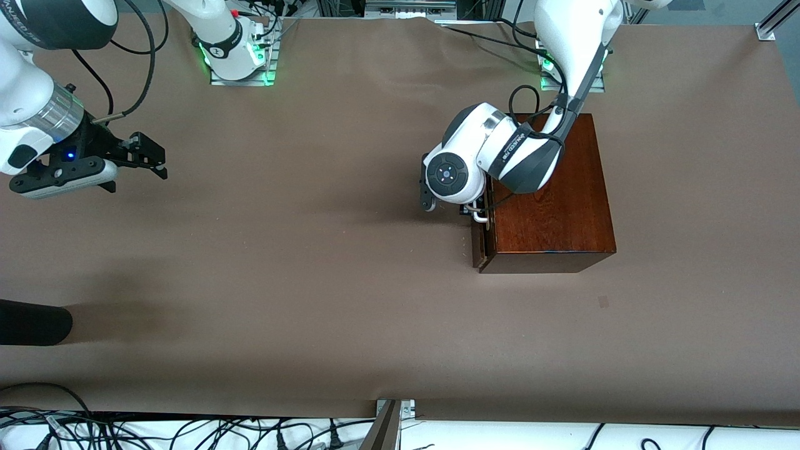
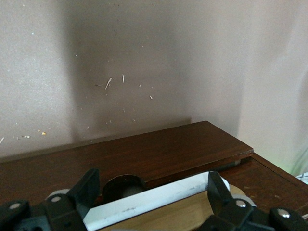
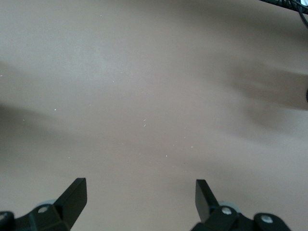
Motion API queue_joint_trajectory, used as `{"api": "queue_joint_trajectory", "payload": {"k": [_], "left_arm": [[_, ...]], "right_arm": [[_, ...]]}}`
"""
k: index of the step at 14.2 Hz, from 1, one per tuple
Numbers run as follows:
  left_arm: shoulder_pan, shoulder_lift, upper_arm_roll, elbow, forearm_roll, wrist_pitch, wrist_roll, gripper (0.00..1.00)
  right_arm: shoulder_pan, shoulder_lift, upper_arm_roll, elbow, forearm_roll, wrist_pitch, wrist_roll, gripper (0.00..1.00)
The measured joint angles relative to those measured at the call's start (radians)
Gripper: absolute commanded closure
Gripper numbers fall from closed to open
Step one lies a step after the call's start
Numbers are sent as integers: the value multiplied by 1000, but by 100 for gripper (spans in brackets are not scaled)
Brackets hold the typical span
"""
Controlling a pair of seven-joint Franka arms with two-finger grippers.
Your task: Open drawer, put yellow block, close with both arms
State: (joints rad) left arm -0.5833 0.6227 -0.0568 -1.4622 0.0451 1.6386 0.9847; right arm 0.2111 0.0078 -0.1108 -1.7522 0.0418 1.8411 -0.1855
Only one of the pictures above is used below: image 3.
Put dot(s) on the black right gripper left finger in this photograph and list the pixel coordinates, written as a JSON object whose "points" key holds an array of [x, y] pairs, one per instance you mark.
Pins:
{"points": [[69, 204]]}

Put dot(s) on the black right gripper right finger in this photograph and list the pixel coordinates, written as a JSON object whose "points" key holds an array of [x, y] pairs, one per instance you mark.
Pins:
{"points": [[204, 204]]}

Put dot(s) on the brown paper table cover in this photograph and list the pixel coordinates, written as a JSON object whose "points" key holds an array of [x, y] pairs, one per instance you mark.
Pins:
{"points": [[144, 72]]}

